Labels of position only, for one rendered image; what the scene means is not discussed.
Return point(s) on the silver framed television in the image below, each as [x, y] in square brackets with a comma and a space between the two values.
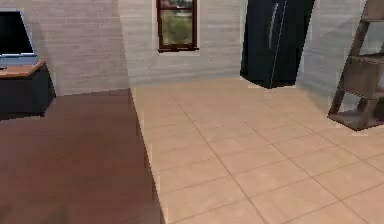
[13, 33]

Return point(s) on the dark brown framed window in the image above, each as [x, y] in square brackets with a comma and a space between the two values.
[177, 26]

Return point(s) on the black fridge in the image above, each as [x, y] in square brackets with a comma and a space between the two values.
[273, 43]

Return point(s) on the black cabinet with wooden top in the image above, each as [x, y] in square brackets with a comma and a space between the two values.
[23, 91]

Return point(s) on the brown wooden ladder shelf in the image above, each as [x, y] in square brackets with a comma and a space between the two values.
[361, 73]

